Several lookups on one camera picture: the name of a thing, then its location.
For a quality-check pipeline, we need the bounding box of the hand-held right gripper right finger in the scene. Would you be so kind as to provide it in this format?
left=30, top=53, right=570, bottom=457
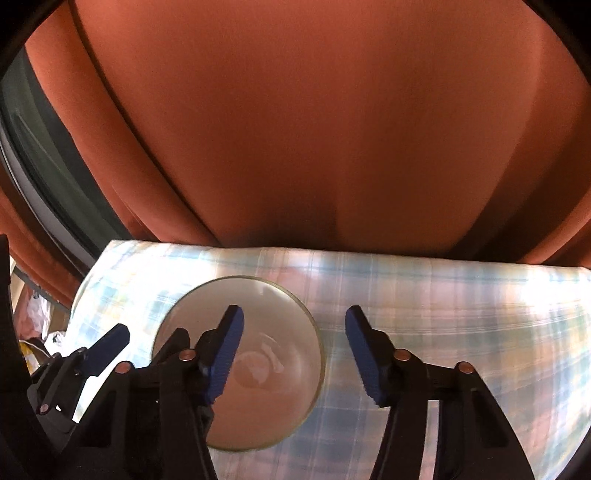
left=345, top=305, right=539, bottom=480

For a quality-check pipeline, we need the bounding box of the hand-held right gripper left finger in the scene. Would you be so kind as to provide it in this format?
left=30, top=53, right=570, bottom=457
left=69, top=305, right=245, bottom=480

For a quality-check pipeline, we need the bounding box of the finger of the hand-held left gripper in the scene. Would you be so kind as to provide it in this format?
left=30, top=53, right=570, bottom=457
left=28, top=324, right=130, bottom=418
left=151, top=327, right=191, bottom=366

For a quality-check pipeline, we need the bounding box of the blue leaf print bowl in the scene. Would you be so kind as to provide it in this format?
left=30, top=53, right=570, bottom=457
left=151, top=276, right=326, bottom=452

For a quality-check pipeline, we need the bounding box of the yellow packet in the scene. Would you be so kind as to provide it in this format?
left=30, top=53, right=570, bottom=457
left=21, top=342, right=40, bottom=377

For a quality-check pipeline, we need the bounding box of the white plastic bag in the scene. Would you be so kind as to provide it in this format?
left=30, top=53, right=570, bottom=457
left=21, top=291, right=49, bottom=340

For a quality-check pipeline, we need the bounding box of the plaid tablecloth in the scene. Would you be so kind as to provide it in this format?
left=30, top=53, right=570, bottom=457
left=67, top=239, right=591, bottom=480

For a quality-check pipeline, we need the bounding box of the dark glass window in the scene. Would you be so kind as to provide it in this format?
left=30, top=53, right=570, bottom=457
left=0, top=46, right=134, bottom=278

